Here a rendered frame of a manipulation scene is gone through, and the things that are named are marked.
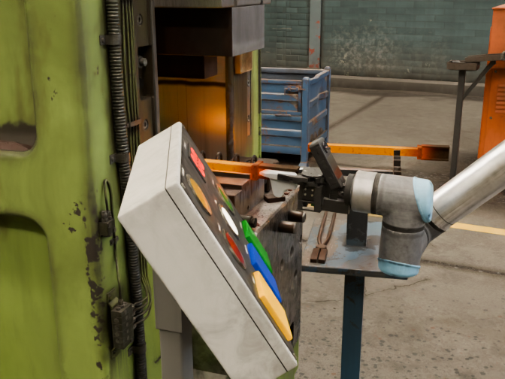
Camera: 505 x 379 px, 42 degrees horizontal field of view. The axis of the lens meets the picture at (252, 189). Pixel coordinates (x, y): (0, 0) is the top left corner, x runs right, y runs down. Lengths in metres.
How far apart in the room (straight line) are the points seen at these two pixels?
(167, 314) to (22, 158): 0.42
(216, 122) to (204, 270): 1.02
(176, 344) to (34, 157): 0.44
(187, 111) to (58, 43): 0.71
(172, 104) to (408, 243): 0.75
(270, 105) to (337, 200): 3.84
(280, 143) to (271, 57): 4.57
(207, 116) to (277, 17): 7.94
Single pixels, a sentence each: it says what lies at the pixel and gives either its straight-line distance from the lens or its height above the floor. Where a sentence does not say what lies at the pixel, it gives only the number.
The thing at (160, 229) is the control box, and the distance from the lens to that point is 0.74.
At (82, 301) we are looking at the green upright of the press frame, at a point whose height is 0.85.
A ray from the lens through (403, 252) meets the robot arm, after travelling 1.43.
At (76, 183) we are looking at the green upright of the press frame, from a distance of 1.17.
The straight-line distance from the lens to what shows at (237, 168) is 1.49.
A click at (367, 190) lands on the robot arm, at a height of 0.99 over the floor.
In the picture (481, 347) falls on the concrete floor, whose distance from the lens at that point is 2.88.
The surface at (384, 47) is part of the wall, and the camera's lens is 9.18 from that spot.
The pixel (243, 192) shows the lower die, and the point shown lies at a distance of 1.44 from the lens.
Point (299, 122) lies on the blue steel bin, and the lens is 5.21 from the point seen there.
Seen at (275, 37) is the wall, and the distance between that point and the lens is 9.71.
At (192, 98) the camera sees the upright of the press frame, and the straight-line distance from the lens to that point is 1.77.
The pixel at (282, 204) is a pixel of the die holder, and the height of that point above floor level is 0.91.
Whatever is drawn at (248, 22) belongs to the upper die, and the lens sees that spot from 1.41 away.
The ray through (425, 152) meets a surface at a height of 0.92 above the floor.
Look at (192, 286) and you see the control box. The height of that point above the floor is 1.07.
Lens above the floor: 1.41
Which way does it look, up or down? 17 degrees down
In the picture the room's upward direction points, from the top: straight up
